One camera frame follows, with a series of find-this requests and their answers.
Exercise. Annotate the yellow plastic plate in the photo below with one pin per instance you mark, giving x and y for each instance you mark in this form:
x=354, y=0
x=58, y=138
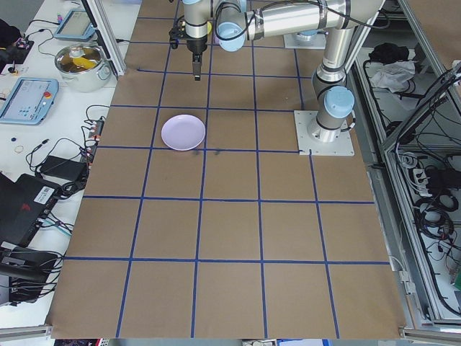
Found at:
x=209, y=26

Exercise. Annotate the purple plastic plate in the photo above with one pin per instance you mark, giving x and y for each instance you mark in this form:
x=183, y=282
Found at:
x=183, y=132

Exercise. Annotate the steel pot with lid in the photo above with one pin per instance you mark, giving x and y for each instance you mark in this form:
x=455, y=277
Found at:
x=83, y=77

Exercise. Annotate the hub strip with red plugs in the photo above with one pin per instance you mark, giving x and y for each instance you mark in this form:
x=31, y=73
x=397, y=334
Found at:
x=96, y=131

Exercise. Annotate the blue grey teach pendant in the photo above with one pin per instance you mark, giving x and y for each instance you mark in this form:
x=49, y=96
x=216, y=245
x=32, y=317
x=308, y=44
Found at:
x=25, y=102
x=73, y=24

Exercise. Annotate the large black power adapter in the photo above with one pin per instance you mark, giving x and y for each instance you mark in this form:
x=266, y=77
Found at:
x=61, y=167

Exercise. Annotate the black bag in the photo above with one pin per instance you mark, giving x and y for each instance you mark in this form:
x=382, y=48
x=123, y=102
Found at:
x=7, y=32

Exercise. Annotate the black cloth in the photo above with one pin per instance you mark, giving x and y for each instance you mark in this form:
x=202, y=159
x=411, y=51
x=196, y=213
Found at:
x=389, y=52

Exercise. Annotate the white cloth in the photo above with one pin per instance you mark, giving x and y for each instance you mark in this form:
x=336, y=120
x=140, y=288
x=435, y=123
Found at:
x=392, y=75

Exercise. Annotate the black computer with red logo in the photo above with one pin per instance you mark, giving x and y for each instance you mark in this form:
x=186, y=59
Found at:
x=21, y=212

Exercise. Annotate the white power strip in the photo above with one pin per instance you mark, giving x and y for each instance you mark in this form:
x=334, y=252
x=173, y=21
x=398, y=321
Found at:
x=417, y=176

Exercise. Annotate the black flat electronics device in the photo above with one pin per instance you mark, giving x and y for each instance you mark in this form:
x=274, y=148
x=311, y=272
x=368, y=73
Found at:
x=29, y=265

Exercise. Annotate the aluminium profile bar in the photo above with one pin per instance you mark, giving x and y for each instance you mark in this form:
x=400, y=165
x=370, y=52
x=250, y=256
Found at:
x=25, y=331
x=428, y=332

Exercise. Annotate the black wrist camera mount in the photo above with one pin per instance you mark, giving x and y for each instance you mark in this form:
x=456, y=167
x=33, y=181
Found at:
x=176, y=34

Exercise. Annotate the aluminium profile post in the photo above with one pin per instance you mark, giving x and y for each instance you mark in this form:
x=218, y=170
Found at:
x=114, y=54

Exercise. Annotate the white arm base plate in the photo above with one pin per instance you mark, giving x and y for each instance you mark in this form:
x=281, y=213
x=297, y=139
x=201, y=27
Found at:
x=342, y=147
x=306, y=44

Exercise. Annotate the V-shaped metal bar frame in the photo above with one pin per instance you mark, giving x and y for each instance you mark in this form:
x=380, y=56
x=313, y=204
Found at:
x=407, y=220

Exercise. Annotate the grey metal bracket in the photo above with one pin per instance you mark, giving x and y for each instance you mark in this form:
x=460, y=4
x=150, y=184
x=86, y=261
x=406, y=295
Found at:
x=405, y=281

